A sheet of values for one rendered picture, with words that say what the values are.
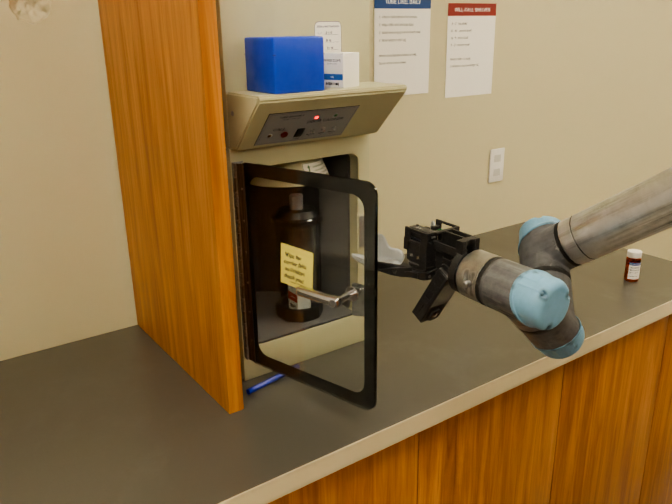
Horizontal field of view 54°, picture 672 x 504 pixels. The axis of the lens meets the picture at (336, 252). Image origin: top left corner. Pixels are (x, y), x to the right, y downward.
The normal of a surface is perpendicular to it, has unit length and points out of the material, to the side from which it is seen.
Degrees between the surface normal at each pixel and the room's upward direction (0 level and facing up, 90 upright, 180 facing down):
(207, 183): 90
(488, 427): 90
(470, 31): 90
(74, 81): 90
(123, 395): 0
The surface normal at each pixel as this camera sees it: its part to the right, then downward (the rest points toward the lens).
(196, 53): -0.81, 0.20
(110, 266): 0.58, 0.25
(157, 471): -0.01, -0.95
